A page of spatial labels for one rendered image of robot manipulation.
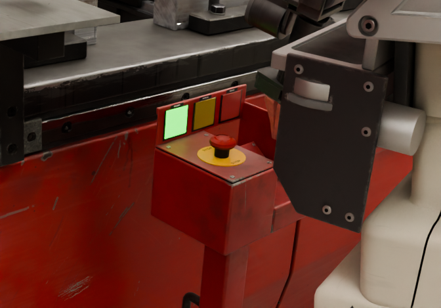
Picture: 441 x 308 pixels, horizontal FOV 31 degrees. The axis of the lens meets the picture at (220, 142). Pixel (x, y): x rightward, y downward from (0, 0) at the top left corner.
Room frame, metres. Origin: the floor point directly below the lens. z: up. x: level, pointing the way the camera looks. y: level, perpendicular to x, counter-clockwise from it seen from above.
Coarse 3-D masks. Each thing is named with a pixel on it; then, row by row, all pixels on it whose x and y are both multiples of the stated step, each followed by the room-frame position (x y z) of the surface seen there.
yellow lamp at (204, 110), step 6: (198, 102) 1.17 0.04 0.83; (204, 102) 1.18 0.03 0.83; (210, 102) 1.19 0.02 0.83; (198, 108) 1.17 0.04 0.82; (204, 108) 1.18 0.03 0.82; (210, 108) 1.19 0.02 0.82; (198, 114) 1.17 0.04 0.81; (204, 114) 1.18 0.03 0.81; (210, 114) 1.19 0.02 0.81; (198, 120) 1.17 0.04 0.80; (204, 120) 1.18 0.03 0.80; (210, 120) 1.19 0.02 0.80; (198, 126) 1.17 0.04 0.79; (204, 126) 1.18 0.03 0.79
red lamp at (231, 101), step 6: (222, 96) 1.21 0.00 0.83; (228, 96) 1.22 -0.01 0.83; (234, 96) 1.23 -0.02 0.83; (240, 96) 1.24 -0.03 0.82; (222, 102) 1.21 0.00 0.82; (228, 102) 1.22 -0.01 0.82; (234, 102) 1.23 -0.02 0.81; (222, 108) 1.21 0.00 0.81; (228, 108) 1.22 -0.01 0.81; (234, 108) 1.23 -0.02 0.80; (222, 114) 1.21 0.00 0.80; (228, 114) 1.22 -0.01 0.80; (234, 114) 1.23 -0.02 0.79; (222, 120) 1.21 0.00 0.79
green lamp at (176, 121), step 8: (168, 112) 1.12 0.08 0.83; (176, 112) 1.13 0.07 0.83; (184, 112) 1.14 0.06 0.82; (168, 120) 1.12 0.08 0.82; (176, 120) 1.13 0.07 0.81; (184, 120) 1.14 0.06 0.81; (168, 128) 1.12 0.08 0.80; (176, 128) 1.13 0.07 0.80; (184, 128) 1.15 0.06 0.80; (168, 136) 1.12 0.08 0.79
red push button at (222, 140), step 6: (216, 138) 1.09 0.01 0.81; (222, 138) 1.09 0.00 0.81; (228, 138) 1.09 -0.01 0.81; (216, 144) 1.07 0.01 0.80; (222, 144) 1.07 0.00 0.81; (228, 144) 1.07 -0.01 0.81; (234, 144) 1.08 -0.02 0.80; (216, 150) 1.08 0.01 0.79; (222, 150) 1.08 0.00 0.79; (228, 150) 1.08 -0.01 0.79; (216, 156) 1.08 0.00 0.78; (222, 156) 1.08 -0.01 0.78; (228, 156) 1.09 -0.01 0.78
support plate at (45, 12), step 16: (0, 0) 1.02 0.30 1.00; (16, 0) 1.02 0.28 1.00; (32, 0) 1.03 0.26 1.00; (48, 0) 1.04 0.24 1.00; (64, 0) 1.05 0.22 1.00; (0, 16) 0.94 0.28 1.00; (16, 16) 0.94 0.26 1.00; (32, 16) 0.95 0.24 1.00; (48, 16) 0.96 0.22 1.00; (64, 16) 0.96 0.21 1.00; (80, 16) 0.97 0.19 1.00; (96, 16) 0.98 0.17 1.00; (112, 16) 0.99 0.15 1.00; (0, 32) 0.87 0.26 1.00; (16, 32) 0.89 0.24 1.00; (32, 32) 0.90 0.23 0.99; (48, 32) 0.92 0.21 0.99
